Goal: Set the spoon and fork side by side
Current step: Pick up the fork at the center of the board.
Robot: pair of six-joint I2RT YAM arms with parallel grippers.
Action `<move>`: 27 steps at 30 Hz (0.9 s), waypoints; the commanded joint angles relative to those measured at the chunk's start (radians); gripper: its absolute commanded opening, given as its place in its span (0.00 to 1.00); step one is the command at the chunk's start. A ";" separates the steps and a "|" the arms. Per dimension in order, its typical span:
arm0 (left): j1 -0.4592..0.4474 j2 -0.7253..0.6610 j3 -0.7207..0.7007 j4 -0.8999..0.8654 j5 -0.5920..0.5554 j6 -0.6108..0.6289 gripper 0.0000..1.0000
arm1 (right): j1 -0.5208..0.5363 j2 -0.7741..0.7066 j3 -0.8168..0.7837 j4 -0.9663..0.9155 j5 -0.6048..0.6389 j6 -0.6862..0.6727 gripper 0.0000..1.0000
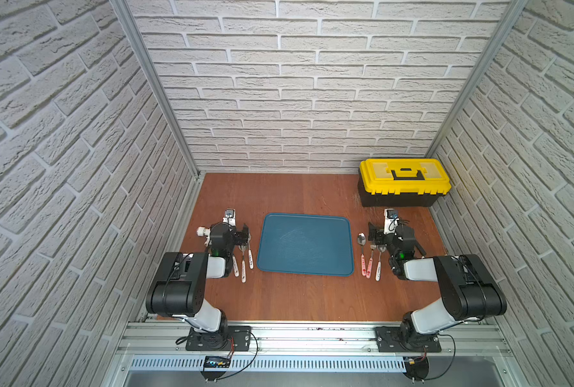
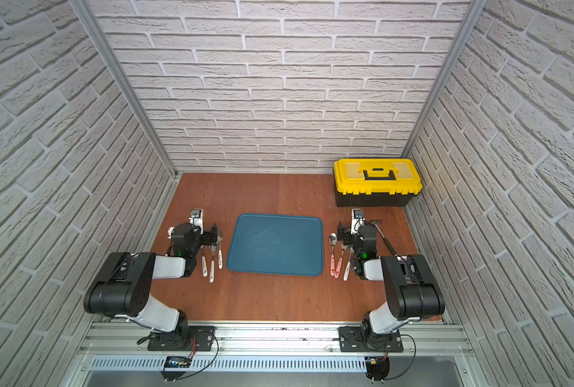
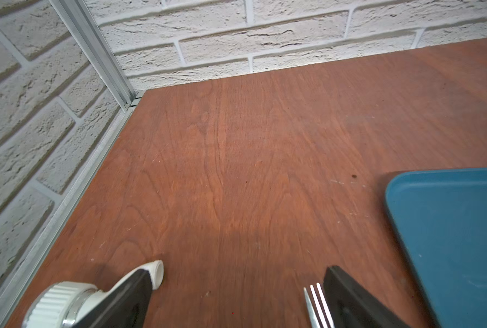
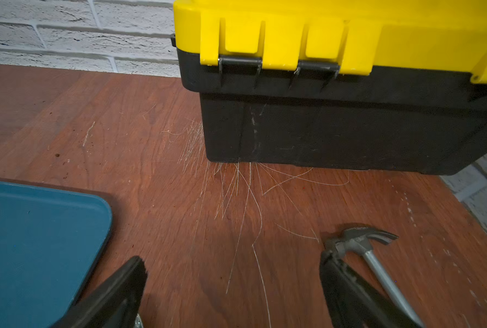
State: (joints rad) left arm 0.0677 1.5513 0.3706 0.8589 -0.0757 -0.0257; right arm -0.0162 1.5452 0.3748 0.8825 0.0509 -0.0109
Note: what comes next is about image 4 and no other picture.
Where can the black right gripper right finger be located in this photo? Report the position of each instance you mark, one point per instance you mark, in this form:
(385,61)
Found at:
(352,301)

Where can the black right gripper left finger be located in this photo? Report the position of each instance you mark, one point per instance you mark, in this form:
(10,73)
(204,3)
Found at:
(115,303)

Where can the steel claw hammer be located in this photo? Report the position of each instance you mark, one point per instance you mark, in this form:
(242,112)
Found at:
(358,240)

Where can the teal plastic tray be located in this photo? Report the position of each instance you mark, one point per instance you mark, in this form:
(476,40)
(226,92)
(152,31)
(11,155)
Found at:
(50,243)

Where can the yellow and black toolbox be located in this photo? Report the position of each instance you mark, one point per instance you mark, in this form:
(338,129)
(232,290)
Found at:
(392,85)

